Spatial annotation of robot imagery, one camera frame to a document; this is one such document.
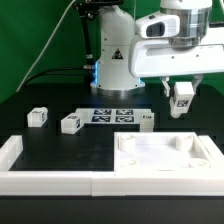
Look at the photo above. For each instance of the white sheet with tags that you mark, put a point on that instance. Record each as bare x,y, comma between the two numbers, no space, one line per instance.
114,116

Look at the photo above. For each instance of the white square tabletop part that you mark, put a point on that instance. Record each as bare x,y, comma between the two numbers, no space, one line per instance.
145,152

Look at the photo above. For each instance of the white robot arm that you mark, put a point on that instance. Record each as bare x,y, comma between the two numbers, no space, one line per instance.
112,75

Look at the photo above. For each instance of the white U-shaped obstacle fence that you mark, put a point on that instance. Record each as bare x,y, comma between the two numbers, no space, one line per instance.
197,182

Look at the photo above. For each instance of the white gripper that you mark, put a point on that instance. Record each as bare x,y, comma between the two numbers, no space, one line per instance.
174,43

